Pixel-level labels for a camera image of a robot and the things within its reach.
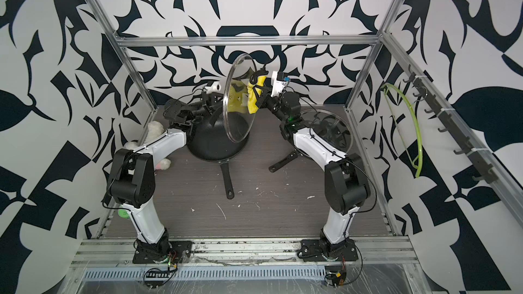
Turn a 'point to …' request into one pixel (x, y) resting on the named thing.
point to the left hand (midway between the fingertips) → (232, 97)
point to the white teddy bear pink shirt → (154, 128)
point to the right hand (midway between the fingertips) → (252, 83)
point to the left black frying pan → (222, 141)
